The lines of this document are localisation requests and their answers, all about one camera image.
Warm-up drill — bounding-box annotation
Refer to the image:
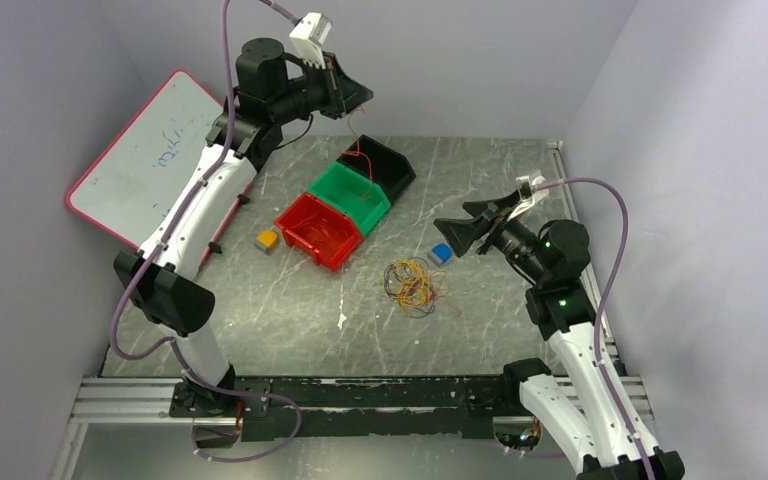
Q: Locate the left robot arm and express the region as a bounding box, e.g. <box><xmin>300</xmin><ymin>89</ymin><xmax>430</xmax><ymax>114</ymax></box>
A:
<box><xmin>108</xmin><ymin>37</ymin><xmax>374</xmax><ymax>416</ymax></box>

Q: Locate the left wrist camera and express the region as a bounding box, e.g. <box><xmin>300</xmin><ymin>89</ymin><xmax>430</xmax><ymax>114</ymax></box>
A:
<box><xmin>289</xmin><ymin>12</ymin><xmax>332</xmax><ymax>70</ymax></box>

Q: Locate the black plastic bin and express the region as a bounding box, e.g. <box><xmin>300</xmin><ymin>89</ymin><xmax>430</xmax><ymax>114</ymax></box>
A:
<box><xmin>337</xmin><ymin>135</ymin><xmax>416</xmax><ymax>204</ymax></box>

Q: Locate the red plastic bin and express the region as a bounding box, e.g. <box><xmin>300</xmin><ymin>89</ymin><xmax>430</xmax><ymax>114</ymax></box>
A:
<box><xmin>274</xmin><ymin>192</ymin><xmax>363</xmax><ymax>272</ymax></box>

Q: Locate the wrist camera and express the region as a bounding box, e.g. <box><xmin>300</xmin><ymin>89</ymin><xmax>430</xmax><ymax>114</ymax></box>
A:
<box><xmin>289</xmin><ymin>12</ymin><xmax>332</xmax><ymax>70</ymax></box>
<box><xmin>507</xmin><ymin>170</ymin><xmax>548</xmax><ymax>220</ymax></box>

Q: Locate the blue eraser block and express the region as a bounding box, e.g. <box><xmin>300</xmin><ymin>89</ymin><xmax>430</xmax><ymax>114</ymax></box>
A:
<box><xmin>426</xmin><ymin>242</ymin><xmax>454</xmax><ymax>267</ymax></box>

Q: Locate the yellow eraser block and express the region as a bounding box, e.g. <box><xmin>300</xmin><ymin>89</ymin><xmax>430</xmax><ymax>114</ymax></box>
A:
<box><xmin>253</xmin><ymin>229</ymin><xmax>281</xmax><ymax>255</ymax></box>

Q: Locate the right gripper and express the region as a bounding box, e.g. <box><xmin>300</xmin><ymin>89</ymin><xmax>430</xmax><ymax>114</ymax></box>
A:
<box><xmin>434</xmin><ymin>190</ymin><xmax>550</xmax><ymax>284</ymax></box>

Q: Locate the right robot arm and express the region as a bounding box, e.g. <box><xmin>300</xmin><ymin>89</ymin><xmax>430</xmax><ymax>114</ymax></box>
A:
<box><xmin>434</xmin><ymin>188</ymin><xmax>685</xmax><ymax>479</ymax></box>

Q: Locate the green plastic bin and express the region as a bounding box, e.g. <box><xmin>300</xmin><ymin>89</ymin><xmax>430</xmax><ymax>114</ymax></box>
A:
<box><xmin>307</xmin><ymin>162</ymin><xmax>391</xmax><ymax>237</ymax></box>

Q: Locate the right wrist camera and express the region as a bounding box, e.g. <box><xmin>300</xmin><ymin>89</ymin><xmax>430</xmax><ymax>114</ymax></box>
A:
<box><xmin>507</xmin><ymin>170</ymin><xmax>548</xmax><ymax>220</ymax></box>

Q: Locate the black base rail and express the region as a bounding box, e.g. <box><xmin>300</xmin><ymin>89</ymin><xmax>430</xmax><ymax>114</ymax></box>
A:
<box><xmin>168</xmin><ymin>375</ymin><xmax>541</xmax><ymax>450</ymax></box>

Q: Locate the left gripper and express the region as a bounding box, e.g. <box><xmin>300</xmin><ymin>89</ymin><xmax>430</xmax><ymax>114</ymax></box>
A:
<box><xmin>272</xmin><ymin>50</ymin><xmax>375</xmax><ymax>125</ymax></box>

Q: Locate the yellow cable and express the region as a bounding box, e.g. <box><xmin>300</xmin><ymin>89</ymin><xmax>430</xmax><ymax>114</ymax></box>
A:
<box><xmin>383</xmin><ymin>258</ymin><xmax>435</xmax><ymax>309</ymax></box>

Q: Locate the pink framed whiteboard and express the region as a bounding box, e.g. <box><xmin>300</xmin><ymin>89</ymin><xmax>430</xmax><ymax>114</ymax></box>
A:
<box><xmin>66</xmin><ymin>69</ymin><xmax>223</xmax><ymax>247</ymax></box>

